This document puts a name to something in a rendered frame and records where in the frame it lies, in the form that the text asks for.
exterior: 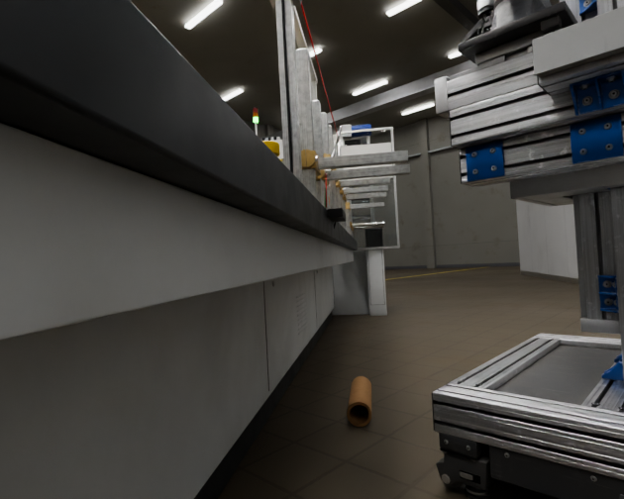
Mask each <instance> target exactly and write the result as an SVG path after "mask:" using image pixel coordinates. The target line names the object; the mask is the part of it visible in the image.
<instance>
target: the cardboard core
mask: <svg viewBox="0 0 624 499"><path fill-rule="evenodd" d="M347 416H348V419H349V421H350V422H351V423H352V424H353V425H354V426H357V427H363V426H365V425H367V424H368V423H369V421H370V419H371V383H370V381H369V380H368V379H367V378H366V377H363V376H358V377H356V378H355V379H354V380H353V382H352V386H351V393H350V399H349V405H348V412H347Z"/></svg>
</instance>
